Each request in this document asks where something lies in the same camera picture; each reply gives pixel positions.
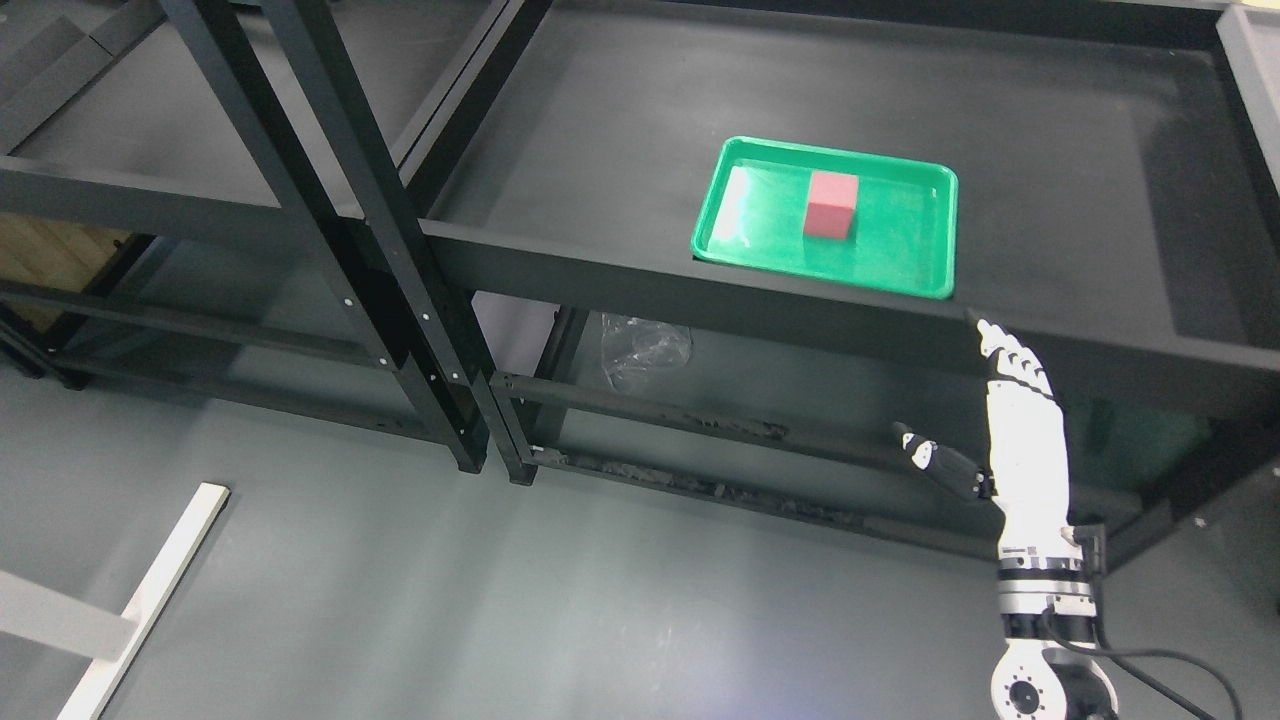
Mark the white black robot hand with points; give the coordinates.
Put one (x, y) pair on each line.
(1026, 473)

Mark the pink foam block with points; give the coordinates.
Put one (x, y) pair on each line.
(831, 205)

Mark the right black metal shelf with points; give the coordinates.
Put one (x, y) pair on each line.
(1115, 207)

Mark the black metal shelf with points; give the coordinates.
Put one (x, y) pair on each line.
(1115, 207)
(221, 199)

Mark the green plastic tray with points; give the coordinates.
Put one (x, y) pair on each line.
(900, 236)

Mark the left black metal shelf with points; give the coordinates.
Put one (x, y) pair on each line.
(221, 199)

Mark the clear plastic bag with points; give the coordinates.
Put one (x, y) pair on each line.
(633, 349)

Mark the white table with leg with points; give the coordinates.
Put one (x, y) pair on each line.
(109, 640)

